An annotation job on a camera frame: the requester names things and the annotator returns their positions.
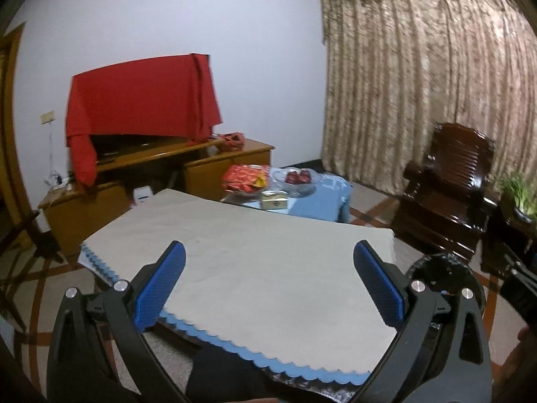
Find person right hand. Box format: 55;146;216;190
492;326;537;403

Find dark wooden side table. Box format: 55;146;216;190
481;195;536;278

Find white box under table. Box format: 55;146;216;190
133;186;154;206

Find grey table cloth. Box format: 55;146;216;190
80;190;396;385

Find green potted plant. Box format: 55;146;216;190
500;171;536;222

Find dark wooden armchair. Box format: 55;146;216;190
391;123;494;261

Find blue table cloth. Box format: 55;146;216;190
267;168;353;224

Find wooden tv cabinet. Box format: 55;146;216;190
39;139;274;257

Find glass fruit bowl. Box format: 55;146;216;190
270;168;321;198

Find red snack bag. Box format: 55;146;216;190
222;165;270;195

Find beige tissue box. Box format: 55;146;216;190
260;189;289;210

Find red bag on cabinet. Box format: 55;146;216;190
216;132;245;152

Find red cloth cover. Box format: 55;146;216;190
65;54;222;187

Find beige patterned curtain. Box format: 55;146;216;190
321;0;536;194

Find wall power socket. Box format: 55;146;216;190
40;110;55;125

